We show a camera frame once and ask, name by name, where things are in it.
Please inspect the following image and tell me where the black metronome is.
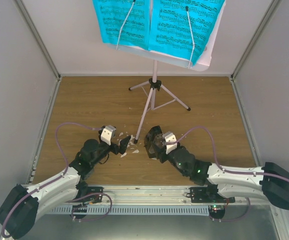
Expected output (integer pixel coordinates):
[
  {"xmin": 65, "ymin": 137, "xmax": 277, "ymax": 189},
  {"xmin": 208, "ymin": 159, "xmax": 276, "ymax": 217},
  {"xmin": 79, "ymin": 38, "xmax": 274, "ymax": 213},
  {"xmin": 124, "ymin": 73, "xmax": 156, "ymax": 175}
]
[{"xmin": 144, "ymin": 125, "xmax": 162, "ymax": 159}]

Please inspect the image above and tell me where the white music stand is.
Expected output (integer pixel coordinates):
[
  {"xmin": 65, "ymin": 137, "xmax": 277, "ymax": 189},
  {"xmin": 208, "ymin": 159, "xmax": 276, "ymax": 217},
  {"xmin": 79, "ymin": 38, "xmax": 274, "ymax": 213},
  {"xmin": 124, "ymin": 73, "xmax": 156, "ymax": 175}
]
[{"xmin": 109, "ymin": 0, "xmax": 227, "ymax": 144}]

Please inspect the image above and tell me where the cyan sheet music page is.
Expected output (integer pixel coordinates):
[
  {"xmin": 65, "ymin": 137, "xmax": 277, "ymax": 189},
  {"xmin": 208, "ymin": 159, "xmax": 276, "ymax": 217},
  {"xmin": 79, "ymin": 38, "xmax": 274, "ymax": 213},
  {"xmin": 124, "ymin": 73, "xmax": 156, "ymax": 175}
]
[
  {"xmin": 93, "ymin": 0, "xmax": 151, "ymax": 50},
  {"xmin": 148, "ymin": 0, "xmax": 225, "ymax": 67}
]

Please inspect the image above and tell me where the clear plastic metronome cover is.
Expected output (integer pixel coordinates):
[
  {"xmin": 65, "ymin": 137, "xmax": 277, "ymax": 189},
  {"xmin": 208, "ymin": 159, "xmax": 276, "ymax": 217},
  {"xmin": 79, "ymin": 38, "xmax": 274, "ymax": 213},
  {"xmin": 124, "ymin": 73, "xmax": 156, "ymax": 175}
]
[{"xmin": 149, "ymin": 133, "xmax": 166, "ymax": 158}]

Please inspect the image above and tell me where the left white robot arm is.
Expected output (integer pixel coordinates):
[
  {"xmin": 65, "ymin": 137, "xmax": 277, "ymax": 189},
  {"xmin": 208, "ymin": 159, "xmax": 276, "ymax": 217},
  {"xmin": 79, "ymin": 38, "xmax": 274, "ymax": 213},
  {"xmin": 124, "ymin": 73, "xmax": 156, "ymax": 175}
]
[{"xmin": 0, "ymin": 136, "xmax": 131, "ymax": 240}]

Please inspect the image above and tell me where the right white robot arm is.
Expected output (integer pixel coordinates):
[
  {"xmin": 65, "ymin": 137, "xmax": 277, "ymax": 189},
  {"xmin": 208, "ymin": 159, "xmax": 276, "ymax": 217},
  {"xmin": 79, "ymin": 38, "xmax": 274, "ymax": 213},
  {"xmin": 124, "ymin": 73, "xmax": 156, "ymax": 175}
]
[{"xmin": 147, "ymin": 145, "xmax": 289, "ymax": 210}]

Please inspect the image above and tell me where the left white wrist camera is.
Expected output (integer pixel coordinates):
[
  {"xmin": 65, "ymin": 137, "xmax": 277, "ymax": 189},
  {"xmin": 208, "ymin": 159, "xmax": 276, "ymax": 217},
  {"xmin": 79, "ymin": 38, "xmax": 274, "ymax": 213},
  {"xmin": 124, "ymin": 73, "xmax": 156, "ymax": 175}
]
[{"xmin": 100, "ymin": 125, "xmax": 117, "ymax": 146}]

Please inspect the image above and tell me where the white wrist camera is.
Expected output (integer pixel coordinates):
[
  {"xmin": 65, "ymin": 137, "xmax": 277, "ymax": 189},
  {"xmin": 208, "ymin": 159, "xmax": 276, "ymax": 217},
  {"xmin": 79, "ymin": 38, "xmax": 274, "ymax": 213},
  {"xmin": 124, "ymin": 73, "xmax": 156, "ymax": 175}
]
[
  {"xmin": 162, "ymin": 131, "xmax": 178, "ymax": 155},
  {"xmin": 100, "ymin": 125, "xmax": 117, "ymax": 146}
]

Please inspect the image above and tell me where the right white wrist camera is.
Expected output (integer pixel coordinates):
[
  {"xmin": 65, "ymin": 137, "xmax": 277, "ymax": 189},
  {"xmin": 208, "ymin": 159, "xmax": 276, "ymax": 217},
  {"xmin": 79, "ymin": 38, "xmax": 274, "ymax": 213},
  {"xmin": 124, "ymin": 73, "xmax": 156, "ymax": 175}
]
[{"xmin": 162, "ymin": 131, "xmax": 178, "ymax": 155}]

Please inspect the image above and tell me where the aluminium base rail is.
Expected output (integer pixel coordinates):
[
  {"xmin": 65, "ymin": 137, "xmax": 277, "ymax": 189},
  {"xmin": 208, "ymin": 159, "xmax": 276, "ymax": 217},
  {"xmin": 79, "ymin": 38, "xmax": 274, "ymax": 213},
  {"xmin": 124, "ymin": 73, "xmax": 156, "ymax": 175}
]
[{"xmin": 11, "ymin": 183, "xmax": 283, "ymax": 216}]

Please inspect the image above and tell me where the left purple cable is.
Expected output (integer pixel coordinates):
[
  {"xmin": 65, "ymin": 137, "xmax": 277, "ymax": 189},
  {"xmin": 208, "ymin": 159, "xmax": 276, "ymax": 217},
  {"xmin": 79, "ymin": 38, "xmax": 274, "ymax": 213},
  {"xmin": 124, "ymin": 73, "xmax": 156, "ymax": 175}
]
[{"xmin": 0, "ymin": 121, "xmax": 104, "ymax": 238}]

